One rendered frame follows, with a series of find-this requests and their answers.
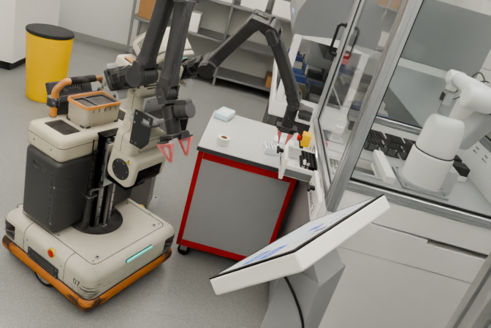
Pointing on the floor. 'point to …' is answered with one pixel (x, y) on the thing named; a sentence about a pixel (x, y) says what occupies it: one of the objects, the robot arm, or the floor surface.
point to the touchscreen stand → (272, 320)
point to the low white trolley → (234, 191)
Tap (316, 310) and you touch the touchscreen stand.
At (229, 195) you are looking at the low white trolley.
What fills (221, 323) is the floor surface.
